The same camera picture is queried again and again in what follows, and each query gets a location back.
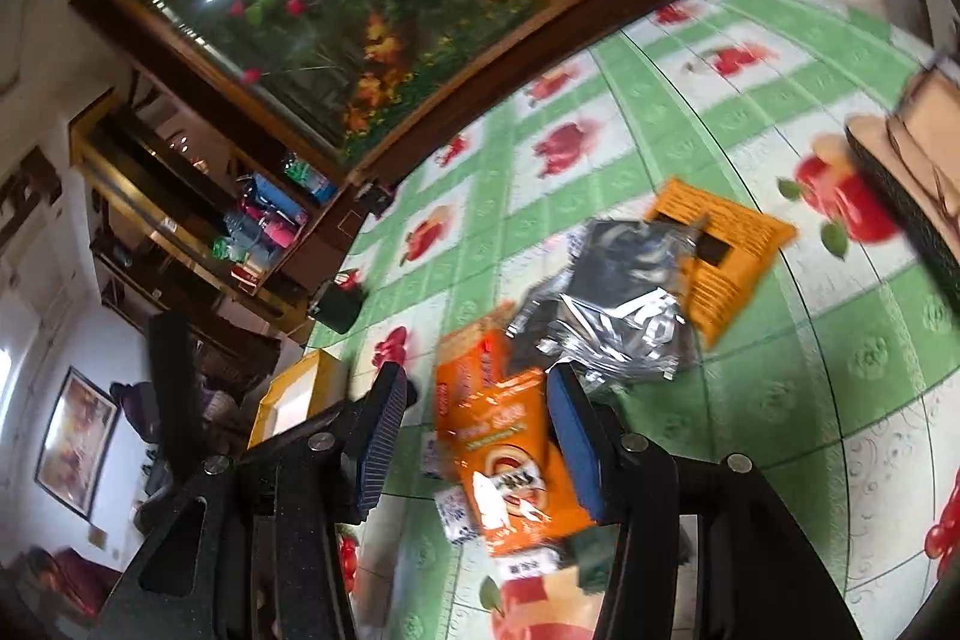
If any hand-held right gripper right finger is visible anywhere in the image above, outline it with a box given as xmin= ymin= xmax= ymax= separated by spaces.
xmin=546 ymin=364 xmax=863 ymax=640

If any framed wall picture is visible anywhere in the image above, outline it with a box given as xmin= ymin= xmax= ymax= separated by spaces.
xmin=34 ymin=366 xmax=121 ymax=521

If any orange coffee print packet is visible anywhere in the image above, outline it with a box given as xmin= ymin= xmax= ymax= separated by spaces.
xmin=454 ymin=368 xmax=597 ymax=558

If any silver foil snack packet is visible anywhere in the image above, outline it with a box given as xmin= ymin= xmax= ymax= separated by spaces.
xmin=506 ymin=287 xmax=695 ymax=393

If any green snack packet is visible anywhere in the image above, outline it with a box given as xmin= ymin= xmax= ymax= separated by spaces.
xmin=570 ymin=524 xmax=623 ymax=592

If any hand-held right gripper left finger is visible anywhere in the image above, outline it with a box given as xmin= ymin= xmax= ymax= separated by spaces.
xmin=94 ymin=361 xmax=419 ymax=640

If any black foil snack packet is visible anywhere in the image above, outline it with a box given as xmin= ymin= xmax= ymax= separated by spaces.
xmin=566 ymin=218 xmax=710 ymax=319

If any wooden display shelf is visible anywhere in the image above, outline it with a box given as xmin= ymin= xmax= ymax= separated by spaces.
xmin=69 ymin=89 xmax=347 ymax=341

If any small black box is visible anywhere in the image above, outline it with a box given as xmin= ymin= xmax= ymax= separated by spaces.
xmin=309 ymin=280 xmax=368 ymax=335

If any group of colourful bottles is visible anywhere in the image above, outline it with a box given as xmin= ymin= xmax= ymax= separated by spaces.
xmin=214 ymin=152 xmax=335 ymax=270

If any orange red print box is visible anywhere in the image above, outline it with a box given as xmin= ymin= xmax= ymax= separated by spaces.
xmin=435 ymin=302 xmax=518 ymax=461

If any yellow cardboard box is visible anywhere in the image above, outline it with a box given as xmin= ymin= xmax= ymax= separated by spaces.
xmin=246 ymin=349 xmax=353 ymax=453

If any small black object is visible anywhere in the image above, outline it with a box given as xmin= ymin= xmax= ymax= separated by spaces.
xmin=356 ymin=179 xmax=395 ymax=217

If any orange snack packet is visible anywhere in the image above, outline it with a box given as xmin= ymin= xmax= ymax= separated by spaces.
xmin=645 ymin=176 xmax=797 ymax=352

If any purple bag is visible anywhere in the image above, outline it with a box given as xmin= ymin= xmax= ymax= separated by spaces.
xmin=111 ymin=381 xmax=162 ymax=446

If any beige box black patterned edge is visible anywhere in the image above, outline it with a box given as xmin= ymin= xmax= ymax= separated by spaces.
xmin=844 ymin=66 xmax=960 ymax=296

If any black flat screen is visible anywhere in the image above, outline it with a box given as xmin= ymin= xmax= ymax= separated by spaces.
xmin=146 ymin=310 xmax=207 ymax=483

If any small white blue packet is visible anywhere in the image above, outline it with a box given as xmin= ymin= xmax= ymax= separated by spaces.
xmin=420 ymin=434 xmax=451 ymax=480
xmin=433 ymin=486 xmax=481 ymax=545

